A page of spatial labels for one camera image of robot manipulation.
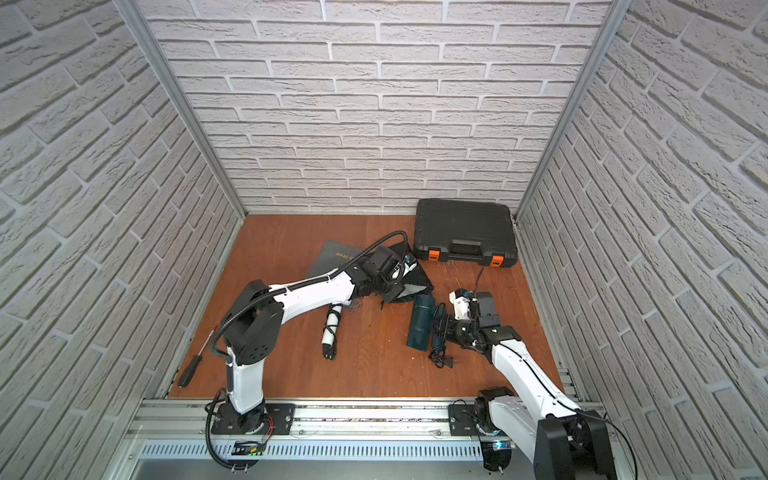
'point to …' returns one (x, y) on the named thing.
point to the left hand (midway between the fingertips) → (404, 282)
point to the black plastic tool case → (464, 231)
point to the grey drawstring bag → (332, 256)
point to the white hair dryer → (330, 332)
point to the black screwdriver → (192, 366)
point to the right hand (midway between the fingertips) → (438, 327)
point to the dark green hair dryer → (427, 329)
